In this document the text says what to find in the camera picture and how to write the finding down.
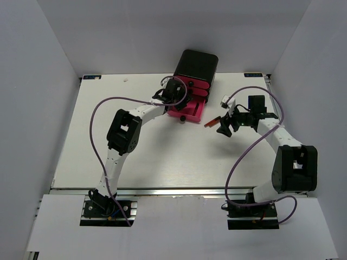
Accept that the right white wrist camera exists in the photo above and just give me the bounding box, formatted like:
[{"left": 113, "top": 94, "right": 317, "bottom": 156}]
[{"left": 220, "top": 95, "right": 236, "bottom": 117}]

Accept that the red lip gloss tube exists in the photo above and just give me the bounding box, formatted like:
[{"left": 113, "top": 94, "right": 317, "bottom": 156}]
[
  {"left": 204, "top": 116, "right": 221, "bottom": 127},
  {"left": 192, "top": 103, "right": 199, "bottom": 116}
]

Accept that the left blue table sticker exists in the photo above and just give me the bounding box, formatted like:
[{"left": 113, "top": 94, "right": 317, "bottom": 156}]
[{"left": 82, "top": 75, "right": 101, "bottom": 80}]

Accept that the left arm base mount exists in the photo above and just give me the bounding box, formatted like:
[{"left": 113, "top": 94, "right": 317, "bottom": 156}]
[{"left": 80, "top": 199, "right": 138, "bottom": 228}]

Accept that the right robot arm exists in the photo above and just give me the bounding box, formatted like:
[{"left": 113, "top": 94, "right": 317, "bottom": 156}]
[{"left": 217, "top": 95, "right": 318, "bottom": 216}]

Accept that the black drawer cabinet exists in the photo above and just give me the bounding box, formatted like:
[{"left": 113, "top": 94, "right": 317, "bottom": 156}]
[{"left": 173, "top": 49, "right": 219, "bottom": 88}]

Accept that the right blue table sticker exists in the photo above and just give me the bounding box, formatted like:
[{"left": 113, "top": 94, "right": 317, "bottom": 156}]
[{"left": 243, "top": 73, "right": 263, "bottom": 77}]

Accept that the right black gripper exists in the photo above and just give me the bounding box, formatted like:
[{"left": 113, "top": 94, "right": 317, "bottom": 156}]
[{"left": 216, "top": 104, "right": 253, "bottom": 137}]

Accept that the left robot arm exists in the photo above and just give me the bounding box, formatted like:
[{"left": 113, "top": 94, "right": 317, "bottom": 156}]
[{"left": 89, "top": 76, "right": 190, "bottom": 216}]

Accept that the blue table sticker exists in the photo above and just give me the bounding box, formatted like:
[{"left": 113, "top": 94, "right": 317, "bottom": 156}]
[
  {"left": 82, "top": 75, "right": 101, "bottom": 80},
  {"left": 243, "top": 73, "right": 263, "bottom": 77}
]

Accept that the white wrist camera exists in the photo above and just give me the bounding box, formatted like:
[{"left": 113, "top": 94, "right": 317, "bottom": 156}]
[
  {"left": 160, "top": 76, "right": 172, "bottom": 88},
  {"left": 220, "top": 95, "right": 236, "bottom": 117}
]

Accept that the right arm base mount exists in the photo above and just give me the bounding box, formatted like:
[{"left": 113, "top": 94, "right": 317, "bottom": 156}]
[{"left": 221, "top": 201, "right": 279, "bottom": 230}]

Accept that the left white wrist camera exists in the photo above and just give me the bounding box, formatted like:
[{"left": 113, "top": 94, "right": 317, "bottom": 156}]
[{"left": 160, "top": 76, "right": 172, "bottom": 88}]

